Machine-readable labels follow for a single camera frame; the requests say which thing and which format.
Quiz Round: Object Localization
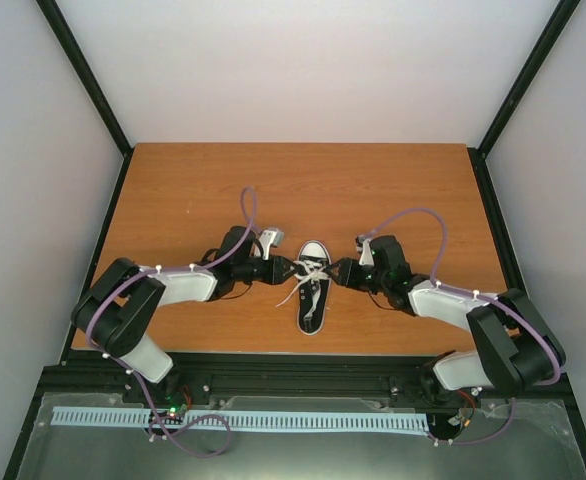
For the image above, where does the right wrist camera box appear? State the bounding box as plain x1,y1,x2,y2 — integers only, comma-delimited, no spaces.
355,235,374,266

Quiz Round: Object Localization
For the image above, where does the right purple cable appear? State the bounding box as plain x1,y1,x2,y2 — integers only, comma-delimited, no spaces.
365,207,563,447

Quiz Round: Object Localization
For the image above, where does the white shoelace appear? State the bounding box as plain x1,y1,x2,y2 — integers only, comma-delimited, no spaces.
277,257,331,321

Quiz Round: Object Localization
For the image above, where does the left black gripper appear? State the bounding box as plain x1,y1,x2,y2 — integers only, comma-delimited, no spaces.
234,254,300,286

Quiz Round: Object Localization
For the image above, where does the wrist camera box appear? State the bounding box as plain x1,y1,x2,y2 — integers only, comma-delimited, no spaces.
258,227,285,260
355,235,374,266

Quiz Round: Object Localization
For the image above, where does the small electronics board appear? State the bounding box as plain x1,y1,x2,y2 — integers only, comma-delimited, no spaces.
150,386,192,427

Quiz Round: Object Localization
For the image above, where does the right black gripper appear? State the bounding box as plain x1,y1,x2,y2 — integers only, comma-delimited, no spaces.
326,257,389,293

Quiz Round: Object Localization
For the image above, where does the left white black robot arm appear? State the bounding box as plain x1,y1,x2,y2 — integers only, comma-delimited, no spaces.
71,226,299,403

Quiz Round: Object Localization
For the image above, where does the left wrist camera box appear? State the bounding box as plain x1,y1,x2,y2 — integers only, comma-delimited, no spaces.
258,227,285,260

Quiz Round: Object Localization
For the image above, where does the purple cable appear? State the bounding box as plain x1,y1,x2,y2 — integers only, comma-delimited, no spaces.
365,207,563,447
85,187,259,459

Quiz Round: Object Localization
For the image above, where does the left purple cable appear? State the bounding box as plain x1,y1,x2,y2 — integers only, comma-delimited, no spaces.
85,187,259,459

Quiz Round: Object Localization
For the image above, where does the black aluminium frame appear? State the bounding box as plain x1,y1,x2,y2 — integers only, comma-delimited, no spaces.
4,0,580,479

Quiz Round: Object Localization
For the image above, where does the black white canvas sneaker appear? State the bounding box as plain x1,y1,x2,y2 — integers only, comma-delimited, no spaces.
297,240,331,336

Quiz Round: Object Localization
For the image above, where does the light blue slotted cable duct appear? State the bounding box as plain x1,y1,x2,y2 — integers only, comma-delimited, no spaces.
50,406,429,436

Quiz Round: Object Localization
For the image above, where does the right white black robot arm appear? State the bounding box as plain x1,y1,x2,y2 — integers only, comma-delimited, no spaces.
328,235,566,398

